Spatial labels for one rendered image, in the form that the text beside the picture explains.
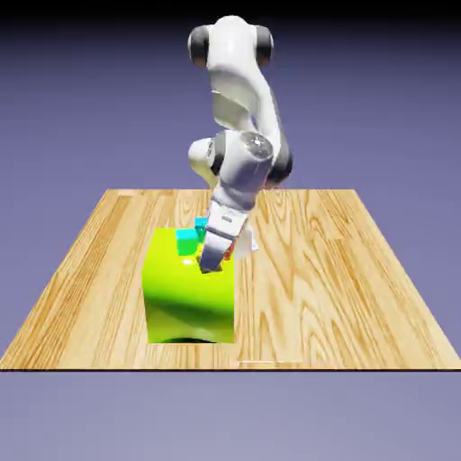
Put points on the large lime green box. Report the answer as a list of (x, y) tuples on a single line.
[(187, 299)]

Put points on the small red cube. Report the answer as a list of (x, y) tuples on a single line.
[(228, 253)]

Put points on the small cyan cube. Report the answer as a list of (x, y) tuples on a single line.
[(200, 224), (187, 243)]

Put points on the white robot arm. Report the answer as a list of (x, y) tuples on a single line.
[(237, 86)]

